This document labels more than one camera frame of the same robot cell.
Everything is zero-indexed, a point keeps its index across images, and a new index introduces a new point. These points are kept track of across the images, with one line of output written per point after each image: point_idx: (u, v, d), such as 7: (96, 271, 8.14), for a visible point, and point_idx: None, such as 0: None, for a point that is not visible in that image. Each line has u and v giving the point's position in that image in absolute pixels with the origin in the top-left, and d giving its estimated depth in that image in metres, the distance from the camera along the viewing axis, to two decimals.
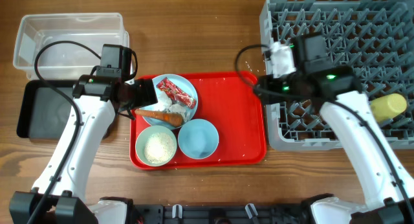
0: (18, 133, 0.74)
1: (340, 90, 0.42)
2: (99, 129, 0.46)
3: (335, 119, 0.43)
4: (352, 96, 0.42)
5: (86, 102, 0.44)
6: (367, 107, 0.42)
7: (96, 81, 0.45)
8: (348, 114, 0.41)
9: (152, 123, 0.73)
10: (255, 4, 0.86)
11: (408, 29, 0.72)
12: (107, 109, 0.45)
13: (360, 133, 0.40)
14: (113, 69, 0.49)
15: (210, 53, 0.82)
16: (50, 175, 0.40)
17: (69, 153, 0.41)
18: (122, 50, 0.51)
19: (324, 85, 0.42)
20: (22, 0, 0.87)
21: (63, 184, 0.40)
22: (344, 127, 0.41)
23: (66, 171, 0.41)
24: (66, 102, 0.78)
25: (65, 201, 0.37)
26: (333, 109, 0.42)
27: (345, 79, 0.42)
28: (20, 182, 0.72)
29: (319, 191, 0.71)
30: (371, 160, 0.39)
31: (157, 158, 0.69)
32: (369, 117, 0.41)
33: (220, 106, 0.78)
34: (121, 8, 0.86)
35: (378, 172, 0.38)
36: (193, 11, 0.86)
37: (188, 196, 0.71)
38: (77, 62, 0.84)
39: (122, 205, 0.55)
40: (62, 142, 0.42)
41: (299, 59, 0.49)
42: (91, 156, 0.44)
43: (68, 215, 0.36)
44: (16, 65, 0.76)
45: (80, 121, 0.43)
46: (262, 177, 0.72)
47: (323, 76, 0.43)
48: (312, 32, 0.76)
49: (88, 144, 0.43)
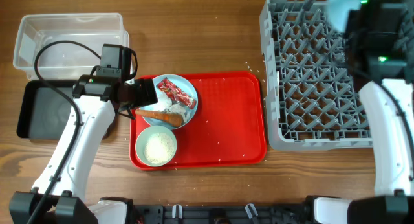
0: (18, 133, 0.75)
1: (387, 76, 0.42)
2: (99, 129, 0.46)
3: (371, 101, 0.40)
4: (398, 85, 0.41)
5: (86, 101, 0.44)
6: (409, 100, 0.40)
7: (96, 81, 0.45)
8: (386, 100, 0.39)
9: (152, 123, 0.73)
10: (255, 4, 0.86)
11: None
12: (107, 109, 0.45)
13: (394, 121, 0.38)
14: (113, 69, 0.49)
15: (210, 53, 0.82)
16: (50, 175, 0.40)
17: (69, 153, 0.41)
18: (122, 50, 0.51)
19: (372, 64, 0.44)
20: (22, 0, 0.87)
21: (63, 184, 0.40)
22: (376, 109, 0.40)
23: (66, 171, 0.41)
24: (66, 102, 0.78)
25: (65, 200, 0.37)
26: (374, 88, 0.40)
27: (395, 65, 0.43)
28: (20, 182, 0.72)
29: (319, 191, 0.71)
30: (394, 151, 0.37)
31: (157, 158, 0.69)
32: (407, 110, 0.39)
33: (220, 107, 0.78)
34: (122, 8, 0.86)
35: (399, 163, 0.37)
36: (193, 10, 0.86)
37: (188, 196, 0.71)
38: (77, 62, 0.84)
39: (122, 205, 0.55)
40: (62, 141, 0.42)
41: (364, 24, 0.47)
42: (91, 156, 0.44)
43: (69, 216, 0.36)
44: (16, 65, 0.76)
45: (80, 121, 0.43)
46: (262, 176, 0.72)
47: (374, 52, 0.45)
48: (312, 32, 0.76)
49: (88, 144, 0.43)
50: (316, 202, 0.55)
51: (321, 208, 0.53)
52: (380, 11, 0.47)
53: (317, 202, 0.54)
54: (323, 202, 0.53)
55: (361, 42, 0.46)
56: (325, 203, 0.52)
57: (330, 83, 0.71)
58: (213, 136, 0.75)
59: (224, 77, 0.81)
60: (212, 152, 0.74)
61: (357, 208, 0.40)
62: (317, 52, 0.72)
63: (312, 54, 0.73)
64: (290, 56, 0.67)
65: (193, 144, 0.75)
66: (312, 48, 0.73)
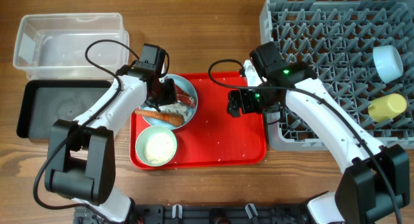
0: (18, 133, 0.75)
1: (297, 81, 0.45)
2: (134, 101, 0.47)
3: (297, 103, 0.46)
4: (308, 83, 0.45)
5: (127, 78, 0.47)
6: (323, 88, 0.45)
7: (136, 70, 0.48)
8: (305, 94, 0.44)
9: (152, 123, 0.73)
10: (255, 4, 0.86)
11: (408, 29, 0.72)
12: (141, 87, 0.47)
13: (319, 109, 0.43)
14: (149, 63, 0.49)
15: (210, 53, 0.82)
16: (89, 115, 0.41)
17: (109, 103, 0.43)
18: (159, 50, 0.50)
19: (281, 79, 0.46)
20: (21, 0, 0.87)
21: (99, 124, 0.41)
22: (303, 107, 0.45)
23: (105, 115, 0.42)
24: (66, 102, 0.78)
25: (100, 131, 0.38)
26: (291, 94, 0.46)
27: (298, 72, 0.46)
28: (20, 182, 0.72)
29: (319, 191, 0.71)
30: (317, 90, 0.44)
31: (157, 158, 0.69)
32: (326, 96, 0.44)
33: (220, 106, 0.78)
34: (121, 8, 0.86)
35: (323, 92, 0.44)
36: (193, 10, 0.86)
37: (188, 196, 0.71)
38: (77, 62, 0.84)
39: (127, 201, 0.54)
40: (105, 95, 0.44)
41: (259, 67, 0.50)
42: (122, 117, 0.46)
43: (102, 147, 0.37)
44: (16, 65, 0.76)
45: (121, 88, 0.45)
46: (262, 177, 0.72)
47: (278, 73, 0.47)
48: (312, 32, 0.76)
49: (125, 105, 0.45)
50: (310, 204, 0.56)
51: (316, 208, 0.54)
52: (264, 48, 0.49)
53: (311, 204, 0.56)
54: (315, 202, 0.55)
55: (277, 82, 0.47)
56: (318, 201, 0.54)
57: (330, 83, 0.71)
58: (213, 136, 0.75)
59: (225, 77, 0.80)
60: (212, 152, 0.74)
61: (342, 200, 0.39)
62: (317, 52, 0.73)
63: (312, 54, 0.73)
64: (291, 56, 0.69)
65: (193, 144, 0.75)
66: (312, 48, 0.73)
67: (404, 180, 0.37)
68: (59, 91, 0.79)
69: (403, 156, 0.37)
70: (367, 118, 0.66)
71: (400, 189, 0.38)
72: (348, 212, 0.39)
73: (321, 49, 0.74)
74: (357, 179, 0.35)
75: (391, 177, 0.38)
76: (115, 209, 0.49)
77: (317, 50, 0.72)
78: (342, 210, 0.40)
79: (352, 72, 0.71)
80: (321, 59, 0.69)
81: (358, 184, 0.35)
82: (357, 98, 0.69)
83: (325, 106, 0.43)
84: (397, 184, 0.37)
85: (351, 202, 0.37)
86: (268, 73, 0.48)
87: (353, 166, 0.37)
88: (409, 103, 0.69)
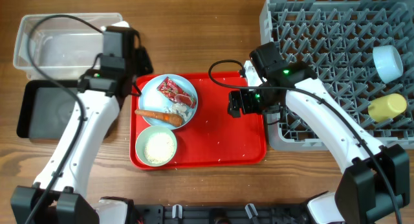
0: (18, 133, 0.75)
1: (297, 81, 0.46)
2: (101, 124, 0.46)
3: (297, 104, 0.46)
4: (308, 83, 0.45)
5: (92, 94, 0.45)
6: (323, 89, 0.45)
7: (101, 76, 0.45)
8: (305, 95, 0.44)
9: (152, 123, 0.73)
10: (255, 4, 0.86)
11: (408, 29, 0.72)
12: (110, 104, 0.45)
13: (319, 109, 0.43)
14: (116, 59, 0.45)
15: (210, 53, 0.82)
16: (52, 170, 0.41)
17: (73, 146, 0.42)
18: (123, 35, 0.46)
19: (282, 79, 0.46)
20: (22, 0, 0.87)
21: (65, 180, 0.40)
22: (303, 108, 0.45)
23: (68, 166, 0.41)
24: (66, 102, 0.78)
25: (65, 196, 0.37)
26: (291, 95, 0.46)
27: (298, 72, 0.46)
28: (20, 182, 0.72)
29: (319, 191, 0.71)
30: (317, 91, 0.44)
31: (157, 158, 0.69)
32: (326, 96, 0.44)
33: (220, 106, 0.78)
34: (122, 8, 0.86)
35: (323, 92, 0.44)
36: (193, 10, 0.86)
37: (188, 196, 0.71)
38: (77, 63, 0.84)
39: (124, 206, 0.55)
40: (65, 138, 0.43)
41: (259, 67, 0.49)
42: (94, 149, 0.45)
43: (69, 212, 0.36)
44: (16, 65, 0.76)
45: (84, 116, 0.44)
46: (262, 177, 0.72)
47: (277, 74, 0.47)
48: (312, 32, 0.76)
49: (93, 134, 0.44)
50: (310, 204, 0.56)
51: (315, 208, 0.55)
52: (264, 49, 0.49)
53: (311, 204, 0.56)
54: (314, 202, 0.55)
55: (277, 82, 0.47)
56: (317, 202, 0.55)
57: (330, 83, 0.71)
58: (213, 136, 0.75)
59: (225, 77, 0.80)
60: (212, 153, 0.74)
61: (342, 200, 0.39)
62: (317, 52, 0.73)
63: (312, 55, 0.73)
64: (290, 56, 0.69)
65: (193, 144, 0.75)
66: (312, 48, 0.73)
67: (404, 180, 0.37)
68: (59, 92, 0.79)
69: (403, 155, 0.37)
70: (367, 118, 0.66)
71: (400, 189, 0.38)
72: (348, 213, 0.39)
73: (321, 49, 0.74)
74: (356, 179, 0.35)
75: (391, 176, 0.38)
76: (110, 223, 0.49)
77: (317, 50, 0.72)
78: (341, 210, 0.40)
79: (352, 72, 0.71)
80: (321, 59, 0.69)
81: (358, 184, 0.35)
82: (357, 98, 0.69)
83: (325, 106, 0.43)
84: (397, 184, 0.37)
85: (351, 202, 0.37)
86: (268, 73, 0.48)
87: (352, 167, 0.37)
88: (409, 103, 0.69)
